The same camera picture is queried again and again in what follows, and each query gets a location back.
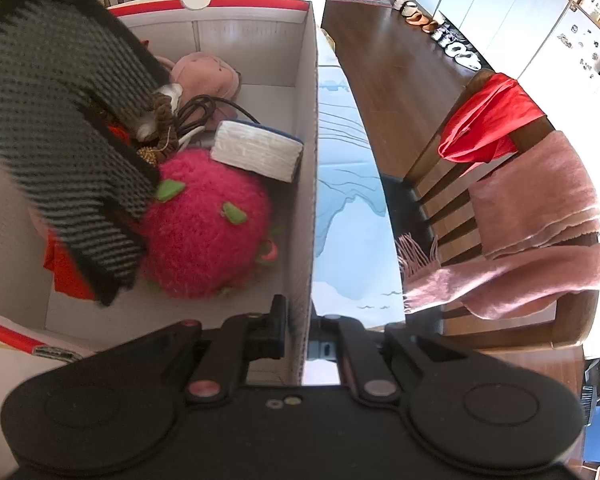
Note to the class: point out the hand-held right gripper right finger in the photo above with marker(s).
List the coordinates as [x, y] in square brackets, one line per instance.
[325, 342]

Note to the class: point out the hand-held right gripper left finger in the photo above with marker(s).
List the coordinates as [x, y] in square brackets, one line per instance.
[280, 327]

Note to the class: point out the pink plush strawberry toy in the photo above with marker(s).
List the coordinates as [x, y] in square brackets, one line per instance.
[205, 240]

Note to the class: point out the white tissue pack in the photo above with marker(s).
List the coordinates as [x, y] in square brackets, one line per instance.
[255, 152]

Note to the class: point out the knotted red scarf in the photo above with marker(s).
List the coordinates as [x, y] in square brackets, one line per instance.
[65, 270]

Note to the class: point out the white red-trimmed cardboard box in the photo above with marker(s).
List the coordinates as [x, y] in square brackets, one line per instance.
[280, 60]

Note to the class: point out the wooden chair with black seat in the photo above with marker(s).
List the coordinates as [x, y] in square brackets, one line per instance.
[405, 200]

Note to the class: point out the blue printed table mat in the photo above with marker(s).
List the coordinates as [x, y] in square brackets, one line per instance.
[345, 160]

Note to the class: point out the silver metal gadget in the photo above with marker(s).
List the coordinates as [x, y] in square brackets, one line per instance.
[55, 353]

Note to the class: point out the pink fringed scarf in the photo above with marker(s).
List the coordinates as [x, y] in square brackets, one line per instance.
[530, 195]

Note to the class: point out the red cloth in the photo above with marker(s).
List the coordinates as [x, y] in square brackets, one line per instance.
[485, 125]

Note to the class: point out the row of shoes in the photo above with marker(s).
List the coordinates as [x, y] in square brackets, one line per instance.
[460, 52]

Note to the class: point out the white refrigerator with magnets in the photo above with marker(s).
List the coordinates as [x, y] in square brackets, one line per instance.
[570, 60]

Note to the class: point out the white wall cabinets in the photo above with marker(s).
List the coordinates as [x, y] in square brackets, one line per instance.
[480, 0]

